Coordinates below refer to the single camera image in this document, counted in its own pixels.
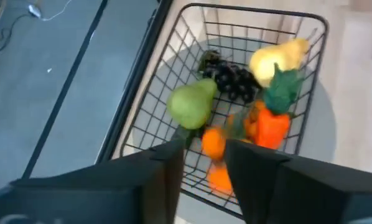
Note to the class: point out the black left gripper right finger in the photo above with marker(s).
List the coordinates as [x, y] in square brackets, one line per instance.
[298, 193]

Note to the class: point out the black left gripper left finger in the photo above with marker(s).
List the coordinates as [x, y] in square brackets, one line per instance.
[95, 193]

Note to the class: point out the orange toy carrot green top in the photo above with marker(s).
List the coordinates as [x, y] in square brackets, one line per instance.
[271, 130]

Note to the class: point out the orange tangerine bunch with leaves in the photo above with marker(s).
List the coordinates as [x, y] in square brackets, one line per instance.
[214, 143]

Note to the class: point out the green toy pear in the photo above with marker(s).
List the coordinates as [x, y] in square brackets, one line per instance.
[190, 105]

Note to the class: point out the purple toy grape bunch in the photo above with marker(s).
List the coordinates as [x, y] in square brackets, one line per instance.
[232, 79]

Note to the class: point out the yellow toy pear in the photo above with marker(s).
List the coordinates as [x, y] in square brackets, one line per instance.
[276, 59]

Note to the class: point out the grey round mat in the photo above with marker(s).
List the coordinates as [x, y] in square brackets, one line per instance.
[323, 124]

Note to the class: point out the black aluminium table frame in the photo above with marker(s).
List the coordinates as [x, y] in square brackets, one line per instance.
[133, 81]

